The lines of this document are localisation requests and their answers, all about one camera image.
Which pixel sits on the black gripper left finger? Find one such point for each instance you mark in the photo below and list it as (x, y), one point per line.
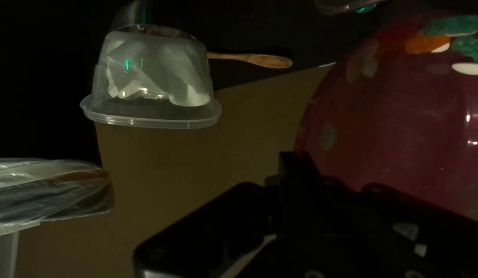
(224, 232)

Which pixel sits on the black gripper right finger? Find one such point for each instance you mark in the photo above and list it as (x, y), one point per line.
(414, 241)

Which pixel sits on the red plastic bowl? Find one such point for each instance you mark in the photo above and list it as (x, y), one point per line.
(403, 128)

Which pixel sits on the clear bowl with crumpled plastic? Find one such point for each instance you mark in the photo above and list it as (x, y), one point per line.
(151, 77)

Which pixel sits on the wooden spoon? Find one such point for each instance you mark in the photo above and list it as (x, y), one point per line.
(259, 59)

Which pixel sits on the clear plastic wrapped package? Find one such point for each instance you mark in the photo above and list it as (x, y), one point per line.
(47, 190)

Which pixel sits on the orange gummy candy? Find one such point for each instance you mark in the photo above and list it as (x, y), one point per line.
(425, 45)

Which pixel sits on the green gummy candy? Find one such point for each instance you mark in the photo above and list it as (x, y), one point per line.
(474, 49)
(456, 25)

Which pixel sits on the clear item with teal mark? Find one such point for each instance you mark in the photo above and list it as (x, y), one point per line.
(352, 6)

